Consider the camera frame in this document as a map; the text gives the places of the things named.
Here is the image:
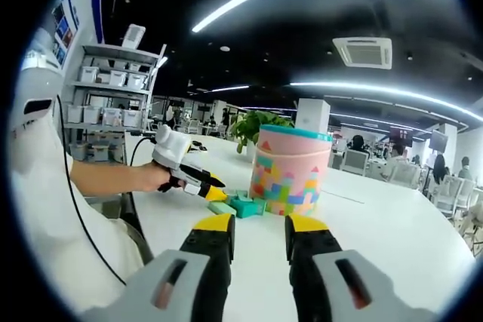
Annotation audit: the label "green potted plant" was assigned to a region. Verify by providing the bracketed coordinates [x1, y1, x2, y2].
[230, 110, 295, 157]

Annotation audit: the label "white table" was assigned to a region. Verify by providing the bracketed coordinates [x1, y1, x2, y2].
[124, 133, 476, 322]

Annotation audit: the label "wall-mounted monitor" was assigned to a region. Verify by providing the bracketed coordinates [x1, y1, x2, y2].
[429, 129, 450, 151]

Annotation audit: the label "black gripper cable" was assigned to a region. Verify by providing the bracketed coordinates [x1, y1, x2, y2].
[126, 136, 159, 232]

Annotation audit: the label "black device cable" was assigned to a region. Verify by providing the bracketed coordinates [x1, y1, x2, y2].
[54, 94, 128, 286]

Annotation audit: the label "pile of toy blocks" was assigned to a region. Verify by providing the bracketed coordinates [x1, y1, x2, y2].
[207, 189, 268, 220]

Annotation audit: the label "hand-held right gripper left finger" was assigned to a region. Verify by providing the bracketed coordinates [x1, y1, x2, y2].
[78, 213, 236, 322]

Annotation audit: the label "rows of white storage bins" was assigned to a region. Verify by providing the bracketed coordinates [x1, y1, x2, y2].
[66, 65, 148, 129]

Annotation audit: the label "person in white shirt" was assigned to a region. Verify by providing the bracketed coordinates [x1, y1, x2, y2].
[11, 110, 146, 308]

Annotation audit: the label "short ceiling light strip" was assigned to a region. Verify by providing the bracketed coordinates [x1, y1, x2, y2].
[211, 84, 250, 93]

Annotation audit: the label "group of white office chairs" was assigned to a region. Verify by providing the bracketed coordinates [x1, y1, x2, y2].
[339, 146, 483, 225]

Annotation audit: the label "pink toy storage bucket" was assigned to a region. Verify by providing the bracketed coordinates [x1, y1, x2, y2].
[248, 124, 334, 216]

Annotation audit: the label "white square pillar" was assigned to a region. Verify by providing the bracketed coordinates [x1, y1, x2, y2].
[296, 98, 331, 134]

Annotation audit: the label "person's left hand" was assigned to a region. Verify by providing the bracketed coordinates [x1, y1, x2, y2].
[135, 161, 183, 193]

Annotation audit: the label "grey metal shelf rack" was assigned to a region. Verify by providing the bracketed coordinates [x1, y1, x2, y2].
[67, 43, 168, 164]

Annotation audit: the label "stack of white trays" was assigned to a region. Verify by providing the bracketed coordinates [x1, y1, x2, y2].
[121, 23, 146, 51]

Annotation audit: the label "white armrest office chair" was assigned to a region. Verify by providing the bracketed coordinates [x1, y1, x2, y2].
[88, 192, 155, 262]

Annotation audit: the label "red display screen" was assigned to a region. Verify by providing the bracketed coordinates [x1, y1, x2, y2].
[389, 127, 414, 146]

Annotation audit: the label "ceiling air conditioner unit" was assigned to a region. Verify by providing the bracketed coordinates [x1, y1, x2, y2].
[331, 37, 393, 70]

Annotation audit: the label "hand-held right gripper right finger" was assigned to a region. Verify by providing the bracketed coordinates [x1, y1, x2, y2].
[285, 214, 441, 322]

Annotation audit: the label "white chest device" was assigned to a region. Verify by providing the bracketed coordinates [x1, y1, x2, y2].
[18, 27, 63, 127]

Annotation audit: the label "curved ceiling light strip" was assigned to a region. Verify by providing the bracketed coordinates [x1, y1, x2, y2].
[289, 81, 483, 123]

